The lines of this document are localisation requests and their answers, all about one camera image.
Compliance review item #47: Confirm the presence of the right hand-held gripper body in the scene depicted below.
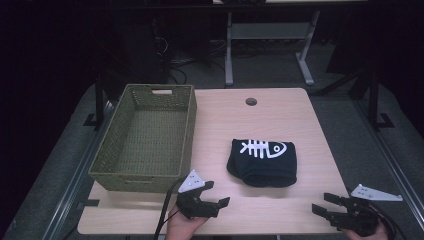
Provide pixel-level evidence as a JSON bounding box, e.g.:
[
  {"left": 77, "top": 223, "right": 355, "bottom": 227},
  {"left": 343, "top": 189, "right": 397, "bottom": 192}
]
[{"left": 332, "top": 183, "right": 404, "bottom": 238}]

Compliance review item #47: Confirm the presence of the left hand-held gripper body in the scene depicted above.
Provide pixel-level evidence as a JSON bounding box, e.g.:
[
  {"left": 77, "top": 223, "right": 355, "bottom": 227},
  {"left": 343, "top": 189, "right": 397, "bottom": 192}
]
[{"left": 175, "top": 169, "right": 220, "bottom": 220}]

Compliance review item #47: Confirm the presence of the black fishbone-print garment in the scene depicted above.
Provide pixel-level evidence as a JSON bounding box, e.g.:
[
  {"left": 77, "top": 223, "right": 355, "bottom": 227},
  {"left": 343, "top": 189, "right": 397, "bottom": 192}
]
[{"left": 226, "top": 138, "right": 298, "bottom": 189}]

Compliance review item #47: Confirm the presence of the green woven basket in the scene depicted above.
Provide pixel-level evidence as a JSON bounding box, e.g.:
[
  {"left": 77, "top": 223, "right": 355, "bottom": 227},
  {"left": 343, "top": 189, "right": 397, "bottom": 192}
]
[{"left": 88, "top": 83, "right": 198, "bottom": 194}]

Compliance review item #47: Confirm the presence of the person's right hand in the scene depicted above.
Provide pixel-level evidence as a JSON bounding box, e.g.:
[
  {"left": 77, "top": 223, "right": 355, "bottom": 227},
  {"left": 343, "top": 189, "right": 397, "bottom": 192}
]
[{"left": 342, "top": 221, "right": 390, "bottom": 240}]

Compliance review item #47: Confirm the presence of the person's left hand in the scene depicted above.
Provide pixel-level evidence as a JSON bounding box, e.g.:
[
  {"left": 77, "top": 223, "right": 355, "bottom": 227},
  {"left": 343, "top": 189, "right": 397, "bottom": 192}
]
[{"left": 166, "top": 204, "right": 209, "bottom": 240}]

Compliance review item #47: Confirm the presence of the black metal stand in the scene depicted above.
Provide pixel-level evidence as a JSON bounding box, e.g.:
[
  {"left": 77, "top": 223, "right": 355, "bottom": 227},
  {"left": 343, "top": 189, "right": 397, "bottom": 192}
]
[
  {"left": 365, "top": 68, "right": 396, "bottom": 132},
  {"left": 82, "top": 70, "right": 108, "bottom": 132}
]

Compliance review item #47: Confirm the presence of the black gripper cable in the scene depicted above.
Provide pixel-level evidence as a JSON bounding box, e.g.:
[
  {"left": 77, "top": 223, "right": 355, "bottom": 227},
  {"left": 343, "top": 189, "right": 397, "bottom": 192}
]
[
  {"left": 369, "top": 202, "right": 405, "bottom": 240},
  {"left": 153, "top": 179, "right": 185, "bottom": 240}
]

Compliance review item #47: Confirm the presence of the aluminium rail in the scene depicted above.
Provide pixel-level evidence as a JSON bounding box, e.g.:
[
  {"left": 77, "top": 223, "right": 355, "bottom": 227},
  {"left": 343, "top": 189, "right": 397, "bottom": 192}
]
[
  {"left": 352, "top": 99, "right": 424, "bottom": 232},
  {"left": 41, "top": 99, "right": 118, "bottom": 240}
]

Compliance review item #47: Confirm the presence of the tangle of floor cables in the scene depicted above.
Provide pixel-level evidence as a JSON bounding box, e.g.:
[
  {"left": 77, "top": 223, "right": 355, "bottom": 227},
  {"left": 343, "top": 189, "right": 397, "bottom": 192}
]
[{"left": 153, "top": 33, "right": 228, "bottom": 85}]

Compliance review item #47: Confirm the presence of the grey metal desk frame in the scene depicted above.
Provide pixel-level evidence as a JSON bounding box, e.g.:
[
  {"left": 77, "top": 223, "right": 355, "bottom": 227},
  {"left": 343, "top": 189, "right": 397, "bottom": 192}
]
[{"left": 224, "top": 9, "right": 321, "bottom": 88}]

